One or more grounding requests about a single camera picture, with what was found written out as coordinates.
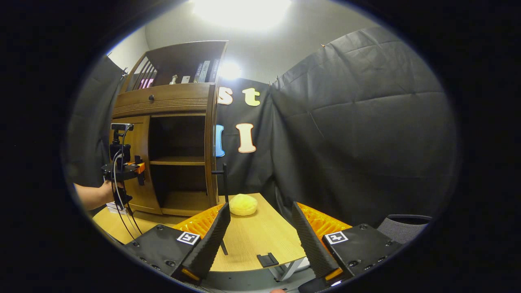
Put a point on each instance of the upright grey book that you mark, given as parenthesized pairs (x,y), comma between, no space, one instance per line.
(198,72)

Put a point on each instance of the wooden shoe cabinet door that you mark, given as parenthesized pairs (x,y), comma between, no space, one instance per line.
(140,138)
(211,142)

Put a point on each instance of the yellow round sponge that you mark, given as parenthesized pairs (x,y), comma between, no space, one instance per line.
(243,204)

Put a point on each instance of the grey mesh chair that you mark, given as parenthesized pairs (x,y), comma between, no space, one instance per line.
(403,230)

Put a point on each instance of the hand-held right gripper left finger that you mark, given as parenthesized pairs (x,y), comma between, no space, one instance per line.
(211,240)

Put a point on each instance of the black backdrop cloth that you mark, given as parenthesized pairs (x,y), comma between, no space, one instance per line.
(358,134)

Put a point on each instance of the thin white book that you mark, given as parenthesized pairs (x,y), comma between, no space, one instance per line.
(110,208)

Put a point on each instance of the small white box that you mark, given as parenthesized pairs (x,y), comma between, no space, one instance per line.
(185,79)

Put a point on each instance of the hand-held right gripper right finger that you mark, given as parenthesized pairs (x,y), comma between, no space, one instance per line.
(311,244)

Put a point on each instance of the small white figurine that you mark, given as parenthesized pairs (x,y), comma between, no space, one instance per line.
(174,79)

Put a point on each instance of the white table leg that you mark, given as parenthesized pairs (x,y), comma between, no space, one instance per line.
(290,269)

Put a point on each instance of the wooden double-door shoe cabinet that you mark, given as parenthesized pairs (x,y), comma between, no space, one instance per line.
(175,97)

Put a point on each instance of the wooden cabinet drawer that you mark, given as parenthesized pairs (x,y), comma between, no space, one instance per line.
(175,99)

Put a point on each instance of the upright dark book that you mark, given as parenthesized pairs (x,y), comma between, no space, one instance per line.
(213,70)

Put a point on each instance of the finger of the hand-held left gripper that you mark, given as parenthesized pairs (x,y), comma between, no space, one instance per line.
(139,167)

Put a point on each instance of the black table clip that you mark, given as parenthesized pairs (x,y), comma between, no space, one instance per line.
(267,259)

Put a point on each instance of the upright pale blue book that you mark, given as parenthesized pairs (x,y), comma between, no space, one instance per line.
(204,71)

